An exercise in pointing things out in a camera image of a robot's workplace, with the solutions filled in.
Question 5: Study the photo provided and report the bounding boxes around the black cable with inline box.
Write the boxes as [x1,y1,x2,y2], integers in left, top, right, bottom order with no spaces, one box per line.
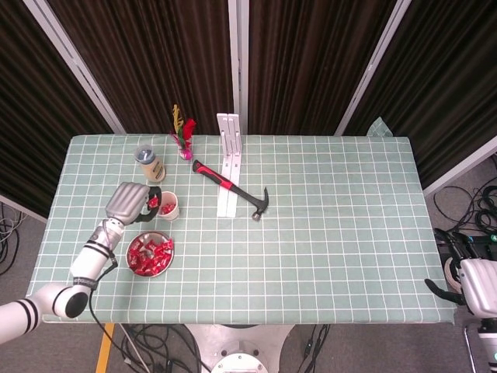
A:
[297,324,331,373]

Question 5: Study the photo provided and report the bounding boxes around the yellow floor tape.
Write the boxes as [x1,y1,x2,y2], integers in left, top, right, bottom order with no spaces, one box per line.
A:
[95,323,116,373]

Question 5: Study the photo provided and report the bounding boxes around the black box with numbered lights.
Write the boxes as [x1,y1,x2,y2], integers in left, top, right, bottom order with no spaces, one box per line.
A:
[436,231,497,260]

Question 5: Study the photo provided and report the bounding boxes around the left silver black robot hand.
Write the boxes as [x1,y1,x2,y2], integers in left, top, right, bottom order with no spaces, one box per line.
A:
[105,181,162,225]

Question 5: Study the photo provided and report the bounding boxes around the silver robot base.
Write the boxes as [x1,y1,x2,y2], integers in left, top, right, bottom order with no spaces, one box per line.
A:
[186,324,296,373]

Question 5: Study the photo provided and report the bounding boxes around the red black claw hammer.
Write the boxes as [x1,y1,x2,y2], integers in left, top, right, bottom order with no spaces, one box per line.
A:
[192,159,271,223]

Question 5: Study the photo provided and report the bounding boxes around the white folding stand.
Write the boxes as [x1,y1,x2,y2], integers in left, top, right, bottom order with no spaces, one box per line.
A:
[216,112,242,218]

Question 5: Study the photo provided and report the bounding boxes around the black floor cable bundle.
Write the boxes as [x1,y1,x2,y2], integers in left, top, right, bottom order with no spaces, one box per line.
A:
[433,153,497,236]
[116,324,213,373]

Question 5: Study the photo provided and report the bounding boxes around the colourful feather shuttlecock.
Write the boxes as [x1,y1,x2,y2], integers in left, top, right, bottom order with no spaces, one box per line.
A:
[169,103,198,162]

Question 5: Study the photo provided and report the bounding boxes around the round metal plate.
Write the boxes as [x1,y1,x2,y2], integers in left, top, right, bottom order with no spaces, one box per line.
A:
[126,231,175,277]

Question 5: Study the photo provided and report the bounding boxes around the white paper cup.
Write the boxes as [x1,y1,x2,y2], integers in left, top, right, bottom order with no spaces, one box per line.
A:
[155,190,182,221]

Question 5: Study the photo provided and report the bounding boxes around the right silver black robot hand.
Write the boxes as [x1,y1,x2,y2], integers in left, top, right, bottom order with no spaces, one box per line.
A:
[423,228,497,315]

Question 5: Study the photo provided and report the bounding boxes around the white metal frame rail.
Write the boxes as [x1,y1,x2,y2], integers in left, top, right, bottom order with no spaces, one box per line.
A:
[422,134,497,197]
[0,193,48,223]

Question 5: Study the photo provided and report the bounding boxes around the beige dressing bottle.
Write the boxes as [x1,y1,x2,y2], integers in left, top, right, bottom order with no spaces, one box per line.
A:
[134,144,167,183]

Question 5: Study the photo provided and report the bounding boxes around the green checked tablecloth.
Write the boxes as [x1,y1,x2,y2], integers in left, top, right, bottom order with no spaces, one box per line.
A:
[29,116,457,326]

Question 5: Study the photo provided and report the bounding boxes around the white metal frame post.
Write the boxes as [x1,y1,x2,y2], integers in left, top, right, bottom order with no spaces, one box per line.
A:
[227,0,250,135]
[334,0,413,136]
[22,0,127,135]

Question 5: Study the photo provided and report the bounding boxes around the dark brown pleated curtain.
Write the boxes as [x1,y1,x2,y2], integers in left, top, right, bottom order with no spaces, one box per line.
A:
[0,0,117,218]
[343,0,497,187]
[48,0,234,135]
[248,0,399,136]

